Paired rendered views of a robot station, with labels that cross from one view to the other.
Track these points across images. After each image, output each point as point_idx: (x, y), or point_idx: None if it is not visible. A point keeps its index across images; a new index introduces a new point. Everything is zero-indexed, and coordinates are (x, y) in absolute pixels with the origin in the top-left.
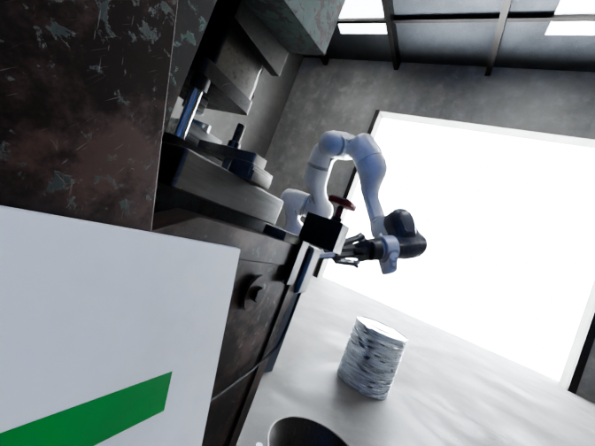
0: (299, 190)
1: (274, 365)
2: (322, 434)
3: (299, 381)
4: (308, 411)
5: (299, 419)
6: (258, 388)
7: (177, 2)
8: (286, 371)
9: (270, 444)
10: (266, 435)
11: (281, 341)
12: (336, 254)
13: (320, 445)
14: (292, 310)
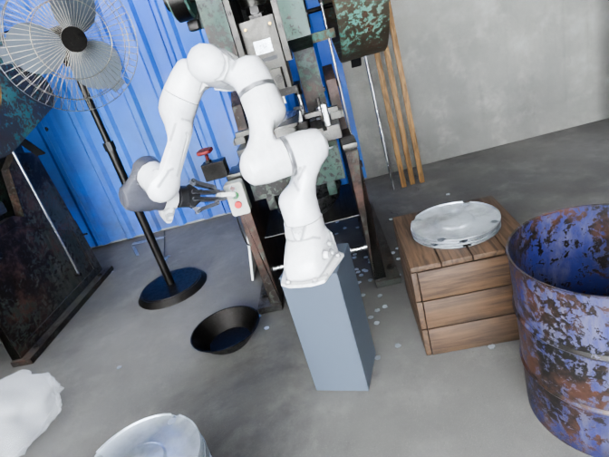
0: (294, 131)
1: (314, 384)
2: (226, 350)
3: (280, 412)
4: (250, 384)
5: (246, 338)
6: (304, 358)
7: (232, 110)
8: (305, 411)
9: (254, 315)
10: (267, 335)
11: (245, 241)
12: (216, 198)
13: (226, 352)
14: (239, 224)
